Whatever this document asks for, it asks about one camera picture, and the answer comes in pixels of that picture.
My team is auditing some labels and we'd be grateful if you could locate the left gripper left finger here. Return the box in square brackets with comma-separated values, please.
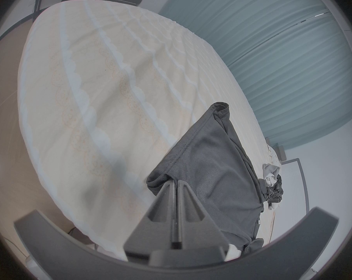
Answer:
[123, 180, 178, 263]

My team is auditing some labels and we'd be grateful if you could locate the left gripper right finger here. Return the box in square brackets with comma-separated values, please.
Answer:
[176, 180, 229, 260]

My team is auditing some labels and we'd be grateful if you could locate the black T-shirt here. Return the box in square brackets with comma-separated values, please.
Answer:
[146, 102, 265, 254]

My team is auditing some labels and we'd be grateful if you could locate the pile of clothes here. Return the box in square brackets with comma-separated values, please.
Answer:
[259, 162, 284, 212]

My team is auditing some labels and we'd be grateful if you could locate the bed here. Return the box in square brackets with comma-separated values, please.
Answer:
[17, 0, 308, 259]

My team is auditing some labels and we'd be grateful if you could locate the white printed pillow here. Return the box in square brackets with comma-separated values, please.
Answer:
[265, 143, 282, 168]

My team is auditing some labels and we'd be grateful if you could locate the grey bedside table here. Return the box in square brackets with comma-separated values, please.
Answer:
[266, 137, 287, 160]

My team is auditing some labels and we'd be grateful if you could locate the blue-green curtain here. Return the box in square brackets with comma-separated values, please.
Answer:
[227, 12, 352, 149]
[158, 0, 332, 66]

